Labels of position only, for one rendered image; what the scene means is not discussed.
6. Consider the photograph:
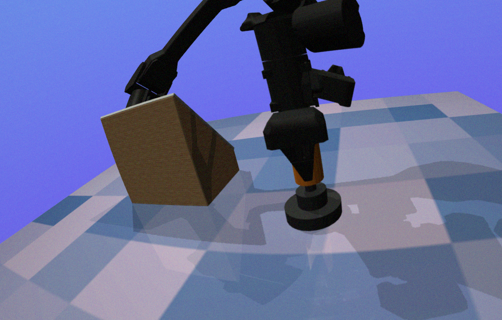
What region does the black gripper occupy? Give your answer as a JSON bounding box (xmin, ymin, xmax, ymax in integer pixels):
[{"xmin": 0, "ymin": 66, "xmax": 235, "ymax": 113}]
[{"xmin": 262, "ymin": 54, "xmax": 328, "ymax": 182}]

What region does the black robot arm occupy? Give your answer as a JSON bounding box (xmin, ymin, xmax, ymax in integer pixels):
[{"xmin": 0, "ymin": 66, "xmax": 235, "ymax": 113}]
[{"xmin": 124, "ymin": 0, "xmax": 365, "ymax": 108}]

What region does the orange knob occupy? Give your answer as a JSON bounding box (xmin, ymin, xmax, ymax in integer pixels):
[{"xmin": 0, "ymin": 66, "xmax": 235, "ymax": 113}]
[{"xmin": 292, "ymin": 143, "xmax": 324, "ymax": 186}]

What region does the dark grey stepped round pedestal with shaft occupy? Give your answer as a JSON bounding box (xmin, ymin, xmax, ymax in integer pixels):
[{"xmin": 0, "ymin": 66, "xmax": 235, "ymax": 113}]
[{"xmin": 284, "ymin": 182, "xmax": 342, "ymax": 231}]

